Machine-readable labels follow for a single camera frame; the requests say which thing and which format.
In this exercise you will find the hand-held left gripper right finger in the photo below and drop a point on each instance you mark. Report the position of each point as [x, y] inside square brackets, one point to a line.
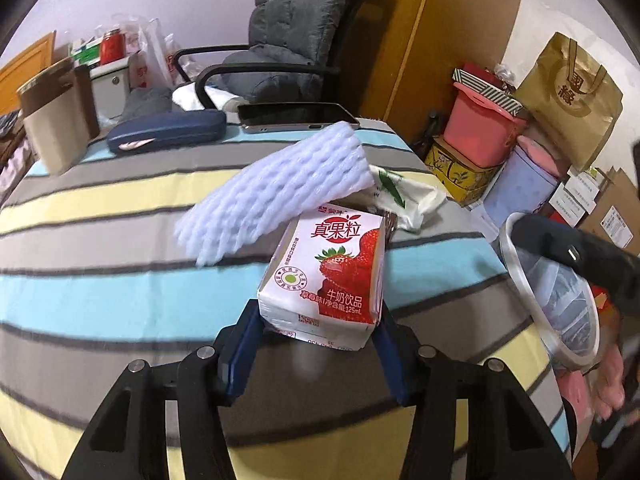
[395, 360]

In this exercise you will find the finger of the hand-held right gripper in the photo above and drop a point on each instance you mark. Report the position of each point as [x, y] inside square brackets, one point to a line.
[550, 240]

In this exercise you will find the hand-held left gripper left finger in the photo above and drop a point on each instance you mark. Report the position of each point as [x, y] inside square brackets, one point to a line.
[240, 355]

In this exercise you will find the white trash bin with liner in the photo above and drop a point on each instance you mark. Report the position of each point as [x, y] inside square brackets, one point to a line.
[565, 305]

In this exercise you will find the strawberry milk carton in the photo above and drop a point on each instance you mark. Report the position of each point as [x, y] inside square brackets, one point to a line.
[330, 270]

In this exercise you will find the stack of white boxes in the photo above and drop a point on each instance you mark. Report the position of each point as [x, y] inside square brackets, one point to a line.
[580, 197]

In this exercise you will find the pale blue bucket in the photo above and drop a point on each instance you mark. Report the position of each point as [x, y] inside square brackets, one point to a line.
[520, 195]

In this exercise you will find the cardboard box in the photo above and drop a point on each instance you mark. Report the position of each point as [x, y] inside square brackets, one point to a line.
[617, 215]

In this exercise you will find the yellow floral box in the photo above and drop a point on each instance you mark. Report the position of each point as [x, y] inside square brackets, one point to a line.
[460, 175]

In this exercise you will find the pink plastic bucket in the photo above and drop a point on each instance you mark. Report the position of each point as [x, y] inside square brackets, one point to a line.
[480, 132]

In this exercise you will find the brown snack wrapper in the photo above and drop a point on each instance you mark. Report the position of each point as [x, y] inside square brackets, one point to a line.
[391, 227]

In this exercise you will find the gold paper bag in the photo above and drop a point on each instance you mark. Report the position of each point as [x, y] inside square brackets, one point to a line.
[570, 105]

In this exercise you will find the white bag with green print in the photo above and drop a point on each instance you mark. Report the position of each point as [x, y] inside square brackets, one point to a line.
[405, 195]

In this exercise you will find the striped gift box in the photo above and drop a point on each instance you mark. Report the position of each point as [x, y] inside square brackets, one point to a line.
[487, 87]

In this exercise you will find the white foam fruit net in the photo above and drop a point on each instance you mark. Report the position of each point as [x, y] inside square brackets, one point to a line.
[280, 180]

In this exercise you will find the wooden wardrobe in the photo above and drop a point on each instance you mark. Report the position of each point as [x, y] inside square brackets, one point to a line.
[450, 35]

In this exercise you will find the blue glasses case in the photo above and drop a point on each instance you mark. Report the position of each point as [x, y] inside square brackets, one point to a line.
[170, 130]

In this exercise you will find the smartphone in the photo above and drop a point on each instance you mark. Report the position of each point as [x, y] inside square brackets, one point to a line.
[295, 116]

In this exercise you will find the white tissue on chair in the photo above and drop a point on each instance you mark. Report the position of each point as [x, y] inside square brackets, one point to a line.
[195, 95]

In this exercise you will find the black office chair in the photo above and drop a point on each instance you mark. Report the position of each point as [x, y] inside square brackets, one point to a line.
[210, 72]

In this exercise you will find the brown blanket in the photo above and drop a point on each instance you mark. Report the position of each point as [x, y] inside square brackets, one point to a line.
[10, 150]

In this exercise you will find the white plastic bag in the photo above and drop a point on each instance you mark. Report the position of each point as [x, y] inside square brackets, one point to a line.
[150, 60]

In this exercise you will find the red can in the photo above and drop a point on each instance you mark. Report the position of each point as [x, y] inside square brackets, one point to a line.
[111, 47]

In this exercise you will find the grey chair cushion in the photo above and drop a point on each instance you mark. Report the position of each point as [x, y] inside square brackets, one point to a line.
[295, 25]

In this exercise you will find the green and white boxes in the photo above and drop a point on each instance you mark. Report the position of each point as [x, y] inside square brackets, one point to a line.
[85, 52]

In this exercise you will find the wooden bed headboard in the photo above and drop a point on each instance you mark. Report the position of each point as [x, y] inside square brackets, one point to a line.
[25, 70]

